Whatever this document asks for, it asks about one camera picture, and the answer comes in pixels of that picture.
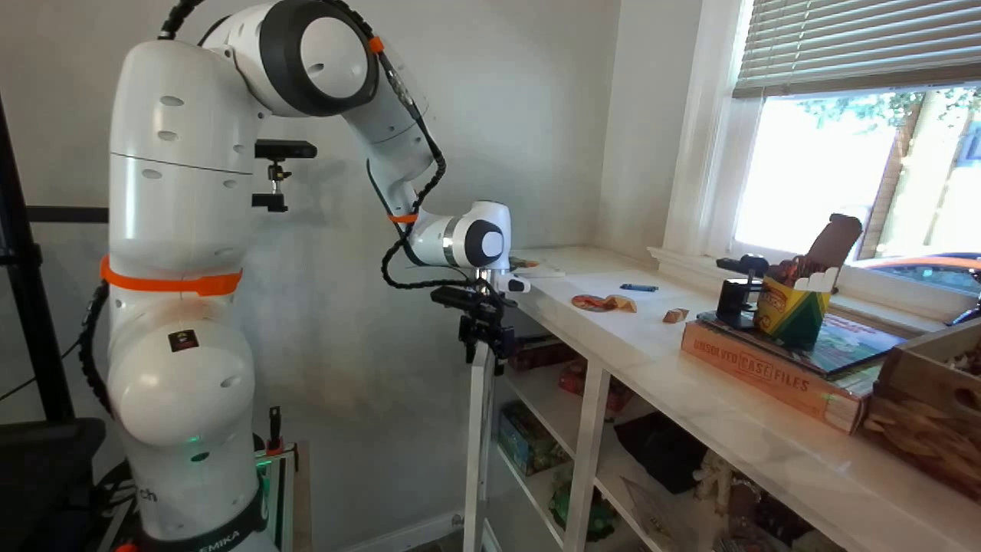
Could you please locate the brown hardcover book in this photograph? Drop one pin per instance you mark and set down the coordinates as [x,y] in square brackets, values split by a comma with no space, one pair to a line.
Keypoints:
[828,380]

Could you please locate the wooden crate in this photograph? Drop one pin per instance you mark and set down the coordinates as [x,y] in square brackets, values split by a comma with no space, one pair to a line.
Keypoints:
[927,406]

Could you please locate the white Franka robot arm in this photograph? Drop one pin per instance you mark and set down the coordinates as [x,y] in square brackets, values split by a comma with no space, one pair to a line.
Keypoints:
[181,219]

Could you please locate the white built-in shelf cabinet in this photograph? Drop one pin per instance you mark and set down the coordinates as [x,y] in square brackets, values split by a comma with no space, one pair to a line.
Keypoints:
[848,489]

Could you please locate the green yellow crayon box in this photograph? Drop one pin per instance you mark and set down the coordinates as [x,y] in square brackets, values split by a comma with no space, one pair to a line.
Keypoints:
[788,314]

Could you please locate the white window blinds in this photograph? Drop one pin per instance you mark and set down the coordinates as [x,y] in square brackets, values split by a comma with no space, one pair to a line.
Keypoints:
[800,48]

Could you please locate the blue marker pen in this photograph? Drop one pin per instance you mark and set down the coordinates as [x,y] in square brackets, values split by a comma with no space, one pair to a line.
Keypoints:
[638,287]

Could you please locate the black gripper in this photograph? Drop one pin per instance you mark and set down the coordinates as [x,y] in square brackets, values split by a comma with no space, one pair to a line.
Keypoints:
[480,320]

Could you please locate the camera on black stand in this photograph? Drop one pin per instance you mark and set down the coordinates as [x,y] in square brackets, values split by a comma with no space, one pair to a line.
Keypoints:
[281,170]

